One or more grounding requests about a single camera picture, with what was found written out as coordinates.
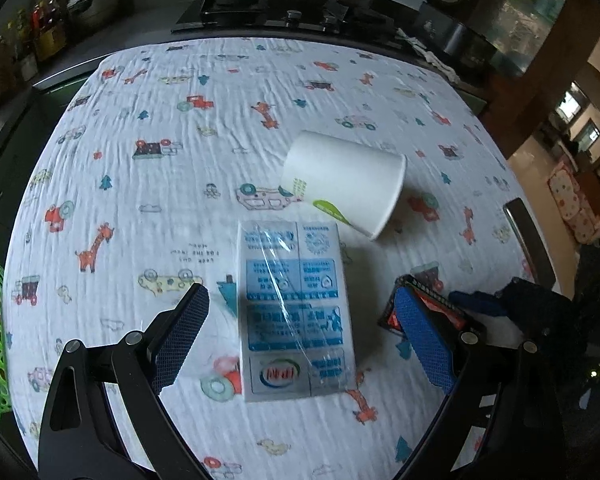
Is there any glass cabinet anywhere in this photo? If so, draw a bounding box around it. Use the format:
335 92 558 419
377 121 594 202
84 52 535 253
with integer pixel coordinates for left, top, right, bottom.
475 0 576 78

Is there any white paper cup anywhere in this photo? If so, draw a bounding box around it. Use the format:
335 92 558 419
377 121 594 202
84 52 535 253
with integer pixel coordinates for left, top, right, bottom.
279 130 407 241

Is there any pink patterned cushion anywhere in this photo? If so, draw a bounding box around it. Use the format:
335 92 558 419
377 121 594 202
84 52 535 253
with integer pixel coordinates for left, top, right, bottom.
547 162 600 246

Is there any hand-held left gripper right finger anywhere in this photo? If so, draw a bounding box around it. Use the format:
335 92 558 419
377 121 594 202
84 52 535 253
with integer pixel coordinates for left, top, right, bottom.
392 285 566 480

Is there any black cylindrical canister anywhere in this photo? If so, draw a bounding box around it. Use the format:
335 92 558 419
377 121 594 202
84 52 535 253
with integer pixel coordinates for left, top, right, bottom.
437 22 468 56

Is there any metal pot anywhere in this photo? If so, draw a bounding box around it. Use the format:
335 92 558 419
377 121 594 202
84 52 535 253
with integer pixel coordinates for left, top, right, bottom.
66 0 123 26

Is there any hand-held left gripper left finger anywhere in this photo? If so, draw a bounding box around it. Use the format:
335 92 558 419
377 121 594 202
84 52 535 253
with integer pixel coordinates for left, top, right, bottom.
37 282 212 480

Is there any black box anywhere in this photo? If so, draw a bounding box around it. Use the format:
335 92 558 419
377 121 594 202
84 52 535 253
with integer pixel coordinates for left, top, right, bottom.
377 274 487 343

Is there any yellow oil bottle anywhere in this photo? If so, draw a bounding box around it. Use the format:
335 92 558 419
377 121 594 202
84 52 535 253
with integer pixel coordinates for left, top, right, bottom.
32 0 68 61

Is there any white printed cloth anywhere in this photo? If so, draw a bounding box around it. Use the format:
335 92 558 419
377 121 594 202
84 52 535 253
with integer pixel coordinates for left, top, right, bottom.
2 35 551 480

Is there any black gas stove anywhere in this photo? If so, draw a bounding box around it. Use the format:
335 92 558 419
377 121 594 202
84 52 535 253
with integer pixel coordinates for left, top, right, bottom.
171 0 396 36

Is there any white rag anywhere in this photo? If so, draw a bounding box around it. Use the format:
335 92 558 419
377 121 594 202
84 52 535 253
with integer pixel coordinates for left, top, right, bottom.
400 30 461 83

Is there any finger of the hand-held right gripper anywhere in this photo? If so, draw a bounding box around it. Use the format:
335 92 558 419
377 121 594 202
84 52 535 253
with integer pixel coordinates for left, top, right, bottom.
447 287 511 318

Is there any white and blue carton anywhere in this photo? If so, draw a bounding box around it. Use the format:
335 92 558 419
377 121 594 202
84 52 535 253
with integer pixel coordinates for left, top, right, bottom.
236 219 358 404

